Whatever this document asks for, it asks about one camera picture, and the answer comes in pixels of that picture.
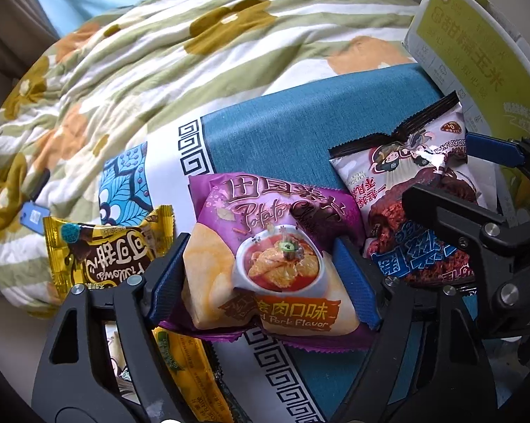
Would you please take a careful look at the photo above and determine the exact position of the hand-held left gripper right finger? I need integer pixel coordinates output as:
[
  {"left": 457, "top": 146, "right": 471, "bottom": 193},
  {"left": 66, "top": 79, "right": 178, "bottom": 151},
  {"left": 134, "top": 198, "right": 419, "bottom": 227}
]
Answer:
[{"left": 331, "top": 235, "right": 500, "bottom": 423}]

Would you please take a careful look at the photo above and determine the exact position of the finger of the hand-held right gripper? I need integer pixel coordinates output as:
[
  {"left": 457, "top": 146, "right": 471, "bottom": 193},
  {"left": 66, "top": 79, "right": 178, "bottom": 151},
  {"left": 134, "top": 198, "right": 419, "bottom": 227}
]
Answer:
[
  {"left": 401, "top": 184, "right": 512, "bottom": 269},
  {"left": 465, "top": 132, "right": 530, "bottom": 181}
]

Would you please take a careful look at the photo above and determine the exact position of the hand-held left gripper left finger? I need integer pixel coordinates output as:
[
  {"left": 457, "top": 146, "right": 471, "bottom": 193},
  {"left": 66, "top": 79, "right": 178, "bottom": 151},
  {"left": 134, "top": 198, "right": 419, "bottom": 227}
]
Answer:
[{"left": 31, "top": 232, "right": 191, "bottom": 423}]

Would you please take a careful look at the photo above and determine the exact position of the dark cake snack packet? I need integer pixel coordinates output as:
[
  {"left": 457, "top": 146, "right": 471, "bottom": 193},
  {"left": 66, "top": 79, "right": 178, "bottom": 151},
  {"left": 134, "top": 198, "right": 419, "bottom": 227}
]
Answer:
[{"left": 328, "top": 90, "right": 491, "bottom": 292}]

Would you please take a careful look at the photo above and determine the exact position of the gold cocoa snack packet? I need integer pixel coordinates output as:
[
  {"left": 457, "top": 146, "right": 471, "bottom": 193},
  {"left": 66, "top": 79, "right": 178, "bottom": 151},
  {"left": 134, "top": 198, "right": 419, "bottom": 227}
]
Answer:
[{"left": 42, "top": 205, "right": 176, "bottom": 292}]

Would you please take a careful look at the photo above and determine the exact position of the yellow lemon snack packet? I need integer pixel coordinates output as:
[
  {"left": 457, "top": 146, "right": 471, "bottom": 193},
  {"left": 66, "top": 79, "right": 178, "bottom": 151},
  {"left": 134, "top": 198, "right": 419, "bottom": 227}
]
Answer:
[{"left": 152, "top": 325, "right": 236, "bottom": 423}]

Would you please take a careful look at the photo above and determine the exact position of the purple potato chip packet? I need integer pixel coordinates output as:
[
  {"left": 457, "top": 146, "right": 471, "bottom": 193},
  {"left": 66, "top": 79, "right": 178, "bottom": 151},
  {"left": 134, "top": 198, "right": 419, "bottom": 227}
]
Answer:
[{"left": 156, "top": 171, "right": 372, "bottom": 352}]

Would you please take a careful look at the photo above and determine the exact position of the green cardboard box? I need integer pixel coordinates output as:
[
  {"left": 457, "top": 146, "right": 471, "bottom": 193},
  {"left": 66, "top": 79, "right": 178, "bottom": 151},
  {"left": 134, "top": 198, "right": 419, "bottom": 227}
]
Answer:
[{"left": 401, "top": 0, "right": 530, "bottom": 231}]

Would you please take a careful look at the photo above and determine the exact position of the blue tag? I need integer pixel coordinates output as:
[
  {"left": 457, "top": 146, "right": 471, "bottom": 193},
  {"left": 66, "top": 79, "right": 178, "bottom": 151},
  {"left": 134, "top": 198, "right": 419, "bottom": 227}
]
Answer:
[{"left": 20, "top": 202, "right": 50, "bottom": 235}]

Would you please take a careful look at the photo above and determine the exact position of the teal patterned tablecloth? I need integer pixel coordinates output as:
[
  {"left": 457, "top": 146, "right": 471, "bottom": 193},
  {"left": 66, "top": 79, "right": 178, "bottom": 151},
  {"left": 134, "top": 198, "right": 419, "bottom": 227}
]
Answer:
[{"left": 98, "top": 62, "right": 491, "bottom": 423}]

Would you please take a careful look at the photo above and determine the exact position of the floral striped duvet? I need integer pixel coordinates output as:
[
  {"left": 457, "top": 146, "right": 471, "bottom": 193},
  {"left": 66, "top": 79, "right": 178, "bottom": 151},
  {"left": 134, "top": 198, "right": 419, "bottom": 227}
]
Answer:
[{"left": 0, "top": 0, "right": 430, "bottom": 319}]

